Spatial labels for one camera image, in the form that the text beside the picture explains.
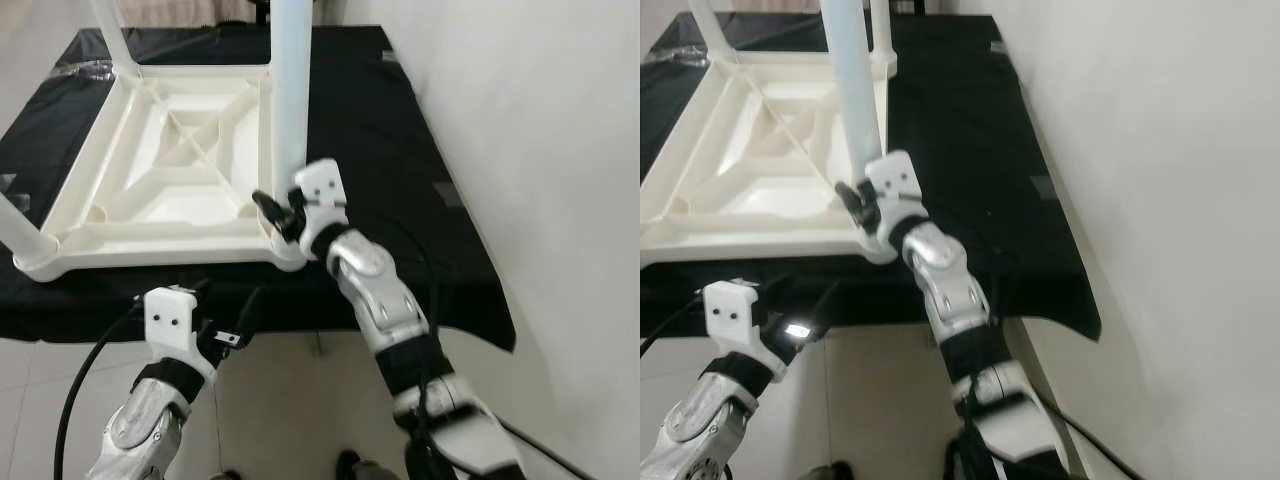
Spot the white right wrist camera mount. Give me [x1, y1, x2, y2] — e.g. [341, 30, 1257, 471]
[293, 158, 349, 261]
[865, 150, 929, 246]

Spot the black tablecloth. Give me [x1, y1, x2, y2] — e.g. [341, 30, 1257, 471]
[640, 12, 1103, 341]
[0, 25, 516, 351]

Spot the grey right robot leg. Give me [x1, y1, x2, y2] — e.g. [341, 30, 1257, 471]
[335, 450, 396, 480]

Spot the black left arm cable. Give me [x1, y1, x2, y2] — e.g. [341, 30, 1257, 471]
[640, 290, 706, 356]
[55, 300, 146, 480]

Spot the beige striped towel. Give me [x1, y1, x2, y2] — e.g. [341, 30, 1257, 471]
[700, 0, 831, 13]
[115, 0, 261, 29]

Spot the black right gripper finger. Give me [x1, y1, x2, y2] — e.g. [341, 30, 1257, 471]
[252, 190, 291, 236]
[835, 180, 871, 226]

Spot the white plastic table top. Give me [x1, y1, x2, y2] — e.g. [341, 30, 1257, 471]
[640, 50, 899, 269]
[15, 65, 311, 283]

